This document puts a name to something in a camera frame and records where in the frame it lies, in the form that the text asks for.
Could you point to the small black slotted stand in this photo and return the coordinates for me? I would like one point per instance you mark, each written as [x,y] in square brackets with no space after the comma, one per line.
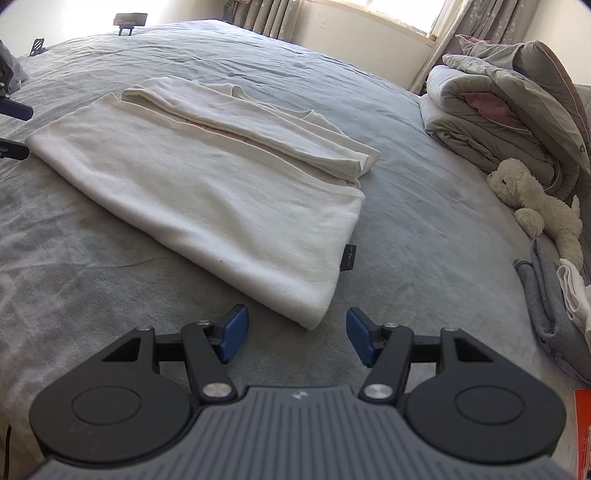
[38,47]

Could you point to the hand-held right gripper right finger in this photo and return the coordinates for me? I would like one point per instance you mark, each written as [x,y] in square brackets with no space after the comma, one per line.
[362,337]

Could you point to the bed with grey sheet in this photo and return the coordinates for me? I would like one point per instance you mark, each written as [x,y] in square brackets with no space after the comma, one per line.
[415,221]

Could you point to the grey folded duvet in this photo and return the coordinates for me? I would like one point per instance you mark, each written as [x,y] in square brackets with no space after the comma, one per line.
[475,124]

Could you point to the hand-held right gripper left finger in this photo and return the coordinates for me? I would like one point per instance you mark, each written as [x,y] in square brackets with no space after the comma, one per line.
[233,334]

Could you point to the light grey folded garment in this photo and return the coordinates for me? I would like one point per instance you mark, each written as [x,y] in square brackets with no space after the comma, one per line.
[542,304]

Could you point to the black phone stand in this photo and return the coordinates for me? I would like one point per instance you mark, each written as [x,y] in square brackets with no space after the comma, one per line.
[126,30]

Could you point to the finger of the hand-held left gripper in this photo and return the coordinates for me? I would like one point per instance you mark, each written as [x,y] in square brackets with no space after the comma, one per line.
[13,148]
[16,109]

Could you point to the black box device on stand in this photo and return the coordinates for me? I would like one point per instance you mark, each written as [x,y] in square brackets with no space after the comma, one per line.
[131,19]

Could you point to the red flat packet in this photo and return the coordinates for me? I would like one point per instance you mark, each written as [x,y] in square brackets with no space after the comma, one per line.
[582,429]

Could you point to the cream plush toy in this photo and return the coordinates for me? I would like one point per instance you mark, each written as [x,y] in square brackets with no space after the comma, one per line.
[540,203]

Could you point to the grey star-print curtain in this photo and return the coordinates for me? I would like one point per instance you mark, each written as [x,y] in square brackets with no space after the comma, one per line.
[480,23]
[270,18]

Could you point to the white long-sleeve shirt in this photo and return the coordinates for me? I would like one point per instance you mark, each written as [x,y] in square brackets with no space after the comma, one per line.
[198,184]

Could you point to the grey pillow with pink piping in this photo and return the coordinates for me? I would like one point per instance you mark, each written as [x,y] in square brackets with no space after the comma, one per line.
[551,92]

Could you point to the dark grey sweater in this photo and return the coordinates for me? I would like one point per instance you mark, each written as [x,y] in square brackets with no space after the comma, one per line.
[14,64]

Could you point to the small white cloth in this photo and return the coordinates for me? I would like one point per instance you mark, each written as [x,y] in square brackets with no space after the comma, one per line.
[572,290]

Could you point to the dark bag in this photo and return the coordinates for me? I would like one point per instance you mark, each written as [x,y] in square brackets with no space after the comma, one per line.
[232,10]

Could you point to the window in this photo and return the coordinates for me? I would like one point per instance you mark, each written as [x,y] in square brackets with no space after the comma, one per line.
[406,11]

